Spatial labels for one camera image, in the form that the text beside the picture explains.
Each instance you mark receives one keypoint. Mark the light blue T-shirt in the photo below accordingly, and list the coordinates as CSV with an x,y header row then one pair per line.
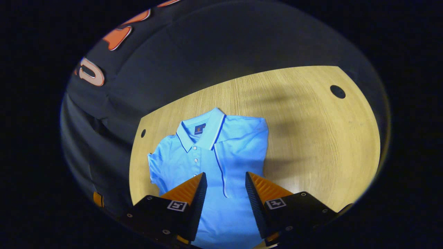
x,y
235,152

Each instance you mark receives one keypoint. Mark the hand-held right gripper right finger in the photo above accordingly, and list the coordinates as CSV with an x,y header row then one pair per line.
x,y
256,207

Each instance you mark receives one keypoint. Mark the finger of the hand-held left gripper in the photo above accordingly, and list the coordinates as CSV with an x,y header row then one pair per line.
x,y
98,199

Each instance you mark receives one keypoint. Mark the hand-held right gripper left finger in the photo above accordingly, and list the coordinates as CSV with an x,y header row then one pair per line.
x,y
198,207

